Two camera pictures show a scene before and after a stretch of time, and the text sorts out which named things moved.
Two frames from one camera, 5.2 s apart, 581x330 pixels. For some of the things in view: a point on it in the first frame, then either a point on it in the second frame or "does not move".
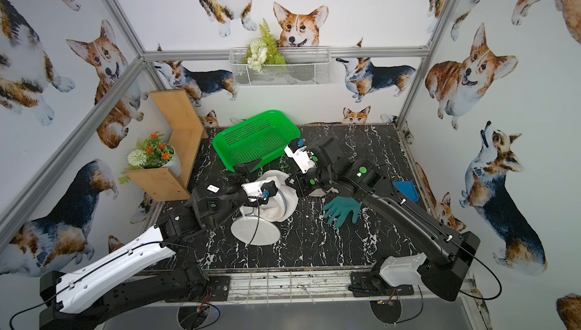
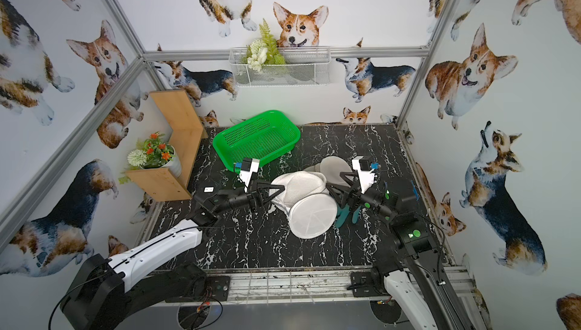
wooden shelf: (187, 132) does not move
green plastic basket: (262, 137) does not move
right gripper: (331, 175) -> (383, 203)
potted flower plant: (151, 153) does not move
